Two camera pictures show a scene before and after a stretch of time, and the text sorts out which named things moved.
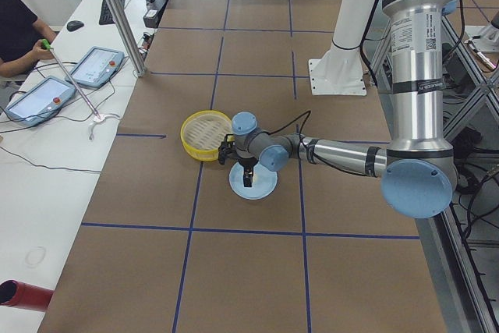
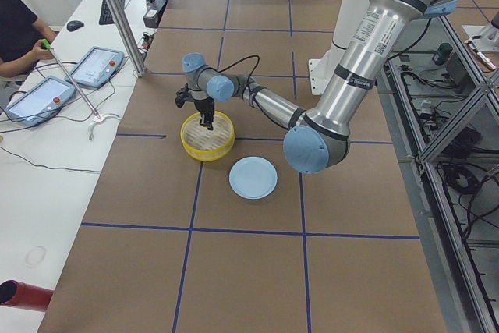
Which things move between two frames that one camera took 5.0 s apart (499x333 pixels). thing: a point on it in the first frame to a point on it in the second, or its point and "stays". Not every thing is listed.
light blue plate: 263,182 stays
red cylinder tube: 24,295 stays
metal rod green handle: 48,47 stays
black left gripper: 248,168 to 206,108
